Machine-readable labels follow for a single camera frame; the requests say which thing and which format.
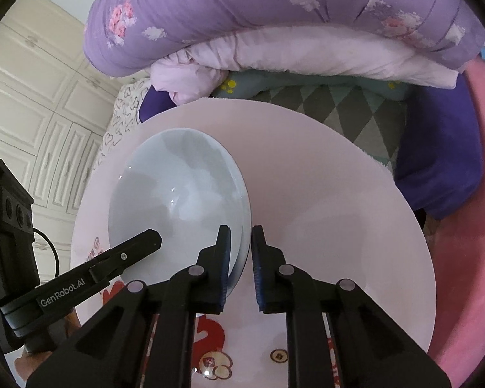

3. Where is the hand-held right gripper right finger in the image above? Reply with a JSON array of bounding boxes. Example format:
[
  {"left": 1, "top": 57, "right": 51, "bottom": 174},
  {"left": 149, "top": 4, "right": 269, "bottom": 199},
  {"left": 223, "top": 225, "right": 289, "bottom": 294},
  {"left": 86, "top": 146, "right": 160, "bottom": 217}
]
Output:
[{"left": 251, "top": 225, "right": 453, "bottom": 388}]

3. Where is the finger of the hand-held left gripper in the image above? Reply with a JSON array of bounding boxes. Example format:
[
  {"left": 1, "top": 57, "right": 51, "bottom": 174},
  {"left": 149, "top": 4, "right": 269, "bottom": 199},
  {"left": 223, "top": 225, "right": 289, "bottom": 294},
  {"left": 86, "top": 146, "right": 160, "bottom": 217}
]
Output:
[{"left": 36, "top": 229, "right": 163, "bottom": 316}]

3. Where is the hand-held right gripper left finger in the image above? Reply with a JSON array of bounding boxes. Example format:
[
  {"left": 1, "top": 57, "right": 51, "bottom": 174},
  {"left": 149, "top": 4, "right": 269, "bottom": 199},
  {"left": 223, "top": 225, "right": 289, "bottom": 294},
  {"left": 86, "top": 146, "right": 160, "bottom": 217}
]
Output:
[{"left": 26, "top": 225, "right": 232, "bottom": 388}]

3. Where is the large white bowl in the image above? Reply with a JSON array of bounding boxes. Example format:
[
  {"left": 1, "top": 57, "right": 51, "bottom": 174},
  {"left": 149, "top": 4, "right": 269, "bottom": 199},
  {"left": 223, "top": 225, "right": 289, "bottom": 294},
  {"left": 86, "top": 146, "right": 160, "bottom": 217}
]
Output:
[{"left": 108, "top": 128, "right": 252, "bottom": 297}]

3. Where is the person's left hand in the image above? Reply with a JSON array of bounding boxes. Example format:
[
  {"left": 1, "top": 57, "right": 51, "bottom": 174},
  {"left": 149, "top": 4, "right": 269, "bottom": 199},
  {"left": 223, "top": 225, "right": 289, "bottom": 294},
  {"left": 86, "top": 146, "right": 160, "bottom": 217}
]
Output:
[{"left": 16, "top": 350, "right": 55, "bottom": 381}]

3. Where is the heart print bed sheet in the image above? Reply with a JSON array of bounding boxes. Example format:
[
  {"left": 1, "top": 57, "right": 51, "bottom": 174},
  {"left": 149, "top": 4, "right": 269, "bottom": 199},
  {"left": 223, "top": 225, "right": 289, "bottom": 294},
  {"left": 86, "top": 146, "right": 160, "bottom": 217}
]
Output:
[{"left": 97, "top": 79, "right": 150, "bottom": 162}]

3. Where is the cream panelled wardrobe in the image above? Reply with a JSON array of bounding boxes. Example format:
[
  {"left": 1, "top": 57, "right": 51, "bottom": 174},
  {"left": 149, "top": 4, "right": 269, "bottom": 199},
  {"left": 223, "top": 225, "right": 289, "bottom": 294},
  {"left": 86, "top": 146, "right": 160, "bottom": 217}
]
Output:
[{"left": 0, "top": 0, "right": 118, "bottom": 284}]

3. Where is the grey diamond check blanket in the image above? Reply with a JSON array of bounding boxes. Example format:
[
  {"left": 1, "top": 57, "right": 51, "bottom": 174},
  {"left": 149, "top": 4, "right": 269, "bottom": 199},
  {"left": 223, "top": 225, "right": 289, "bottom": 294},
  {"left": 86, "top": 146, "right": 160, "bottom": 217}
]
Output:
[{"left": 214, "top": 69, "right": 413, "bottom": 170}]

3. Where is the dark purple cloth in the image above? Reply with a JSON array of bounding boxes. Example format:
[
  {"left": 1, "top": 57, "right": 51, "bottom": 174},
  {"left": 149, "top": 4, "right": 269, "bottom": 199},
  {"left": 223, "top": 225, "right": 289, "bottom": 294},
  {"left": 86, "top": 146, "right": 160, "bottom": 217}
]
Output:
[{"left": 139, "top": 73, "right": 483, "bottom": 219}]

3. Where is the pink fleece blanket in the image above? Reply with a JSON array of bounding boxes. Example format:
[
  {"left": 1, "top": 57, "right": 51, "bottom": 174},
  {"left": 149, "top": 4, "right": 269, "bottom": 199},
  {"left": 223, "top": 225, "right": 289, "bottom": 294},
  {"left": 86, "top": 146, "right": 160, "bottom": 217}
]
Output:
[{"left": 424, "top": 59, "right": 485, "bottom": 376}]

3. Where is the light pink blanket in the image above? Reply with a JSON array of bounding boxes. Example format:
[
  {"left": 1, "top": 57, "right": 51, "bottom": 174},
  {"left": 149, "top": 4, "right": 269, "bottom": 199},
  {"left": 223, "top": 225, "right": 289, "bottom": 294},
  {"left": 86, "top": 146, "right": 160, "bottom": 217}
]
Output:
[{"left": 149, "top": 26, "right": 459, "bottom": 106}]

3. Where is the purple floral quilt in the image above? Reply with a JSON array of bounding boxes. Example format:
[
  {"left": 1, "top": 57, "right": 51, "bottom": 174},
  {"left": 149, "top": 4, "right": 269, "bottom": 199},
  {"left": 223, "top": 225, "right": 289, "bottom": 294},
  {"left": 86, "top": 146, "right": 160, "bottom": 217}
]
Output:
[{"left": 83, "top": 0, "right": 485, "bottom": 79}]

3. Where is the black cable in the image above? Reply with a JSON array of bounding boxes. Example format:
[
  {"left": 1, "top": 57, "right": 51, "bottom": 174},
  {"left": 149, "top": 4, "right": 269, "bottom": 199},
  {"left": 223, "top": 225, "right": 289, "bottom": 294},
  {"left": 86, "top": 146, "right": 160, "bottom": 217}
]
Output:
[{"left": 32, "top": 228, "right": 59, "bottom": 280}]

